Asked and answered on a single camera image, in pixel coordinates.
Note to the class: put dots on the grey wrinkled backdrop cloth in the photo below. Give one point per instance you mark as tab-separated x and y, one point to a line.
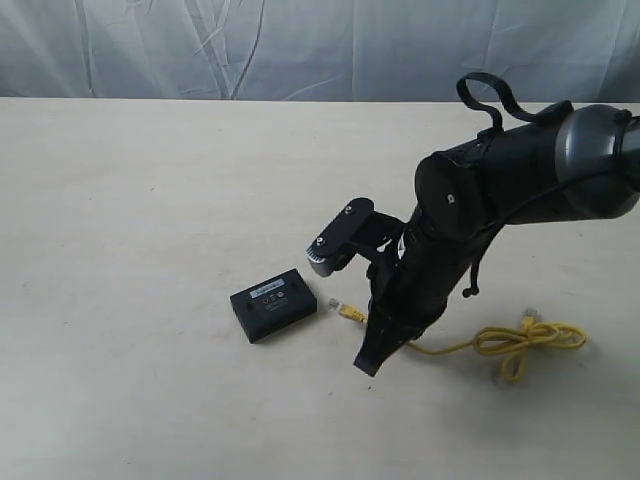
318	50

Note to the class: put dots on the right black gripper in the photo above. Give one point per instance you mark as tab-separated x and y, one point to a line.
410	286

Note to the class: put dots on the small black network box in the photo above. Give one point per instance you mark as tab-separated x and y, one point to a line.
273	304

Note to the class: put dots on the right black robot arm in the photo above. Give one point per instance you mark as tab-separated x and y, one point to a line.
582	167

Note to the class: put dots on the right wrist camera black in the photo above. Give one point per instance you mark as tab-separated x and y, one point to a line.
358	229

